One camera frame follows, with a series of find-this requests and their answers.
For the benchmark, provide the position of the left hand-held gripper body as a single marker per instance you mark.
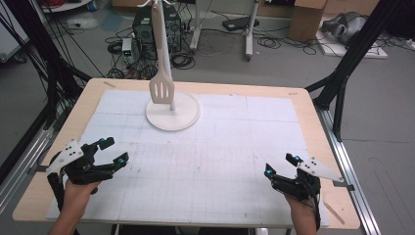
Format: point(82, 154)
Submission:
point(83, 171)

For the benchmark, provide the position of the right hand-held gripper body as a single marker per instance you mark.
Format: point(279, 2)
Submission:
point(300, 187)

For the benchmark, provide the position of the white hook stand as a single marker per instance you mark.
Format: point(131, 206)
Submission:
point(176, 117)

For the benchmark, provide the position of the beige slotted spatula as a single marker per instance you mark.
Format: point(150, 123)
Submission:
point(161, 86)

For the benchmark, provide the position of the person's right hand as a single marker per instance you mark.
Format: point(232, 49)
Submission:
point(301, 205)

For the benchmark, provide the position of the person's left hand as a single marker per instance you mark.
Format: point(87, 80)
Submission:
point(80, 196)

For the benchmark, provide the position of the thin wooden stick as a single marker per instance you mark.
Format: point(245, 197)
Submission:
point(334, 213)

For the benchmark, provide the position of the white grid mat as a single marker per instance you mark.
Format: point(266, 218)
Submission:
point(202, 182)

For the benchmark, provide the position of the small white power supply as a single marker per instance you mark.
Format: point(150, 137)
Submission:
point(127, 50)

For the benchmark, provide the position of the black computer tower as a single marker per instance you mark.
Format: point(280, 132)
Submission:
point(145, 27)

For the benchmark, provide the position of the white foam board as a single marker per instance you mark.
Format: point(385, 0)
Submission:
point(359, 50)

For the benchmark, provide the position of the white metal stand leg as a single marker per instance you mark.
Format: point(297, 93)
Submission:
point(195, 32)
point(250, 36)

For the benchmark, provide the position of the cardboard box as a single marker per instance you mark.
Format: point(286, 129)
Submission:
point(306, 19)

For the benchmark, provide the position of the grey vacuum cleaner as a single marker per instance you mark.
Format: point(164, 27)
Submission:
point(345, 26)

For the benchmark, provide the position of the black flat device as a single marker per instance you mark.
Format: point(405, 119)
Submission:
point(239, 23)

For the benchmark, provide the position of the aluminium rail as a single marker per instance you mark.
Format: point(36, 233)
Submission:
point(355, 196)
point(23, 166)

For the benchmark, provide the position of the black metal frame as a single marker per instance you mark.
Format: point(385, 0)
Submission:
point(345, 65)
point(49, 65)

